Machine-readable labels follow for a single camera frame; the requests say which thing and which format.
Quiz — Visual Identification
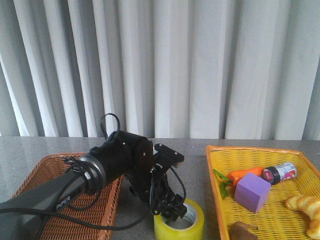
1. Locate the small labelled jar black lid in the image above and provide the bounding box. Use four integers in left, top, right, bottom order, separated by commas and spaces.
262, 162, 298, 185

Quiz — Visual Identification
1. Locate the grey curtain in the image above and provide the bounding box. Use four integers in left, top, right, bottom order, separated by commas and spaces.
0, 0, 320, 140

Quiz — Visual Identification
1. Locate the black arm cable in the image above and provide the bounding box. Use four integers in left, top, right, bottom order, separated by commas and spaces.
0, 113, 187, 230

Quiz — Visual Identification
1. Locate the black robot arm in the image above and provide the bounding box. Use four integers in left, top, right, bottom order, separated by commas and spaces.
0, 131, 187, 240

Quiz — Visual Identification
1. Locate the yellow woven basket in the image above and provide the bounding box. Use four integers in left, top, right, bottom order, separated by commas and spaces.
206, 145, 320, 240

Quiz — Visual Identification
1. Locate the toy carrot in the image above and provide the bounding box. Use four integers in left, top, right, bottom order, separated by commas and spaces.
213, 167, 265, 199

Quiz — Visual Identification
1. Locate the brown toy animal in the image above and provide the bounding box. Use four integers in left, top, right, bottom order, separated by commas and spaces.
229, 221, 259, 240

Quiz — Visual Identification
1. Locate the yellow tape roll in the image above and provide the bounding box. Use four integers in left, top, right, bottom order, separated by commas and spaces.
154, 198, 205, 240

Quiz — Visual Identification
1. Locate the purple foam cube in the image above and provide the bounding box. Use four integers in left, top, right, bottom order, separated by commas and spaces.
234, 172, 271, 213

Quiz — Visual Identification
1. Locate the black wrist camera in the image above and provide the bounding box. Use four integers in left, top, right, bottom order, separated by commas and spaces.
154, 143, 185, 172

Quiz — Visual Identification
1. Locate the toy croissant bread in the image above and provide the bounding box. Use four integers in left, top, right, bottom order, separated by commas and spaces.
284, 195, 320, 240

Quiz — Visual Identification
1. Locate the brown wicker basket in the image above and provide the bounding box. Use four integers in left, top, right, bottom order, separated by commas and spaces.
12, 152, 123, 240

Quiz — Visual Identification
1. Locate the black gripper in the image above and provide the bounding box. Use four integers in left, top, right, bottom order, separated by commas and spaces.
124, 165, 188, 222

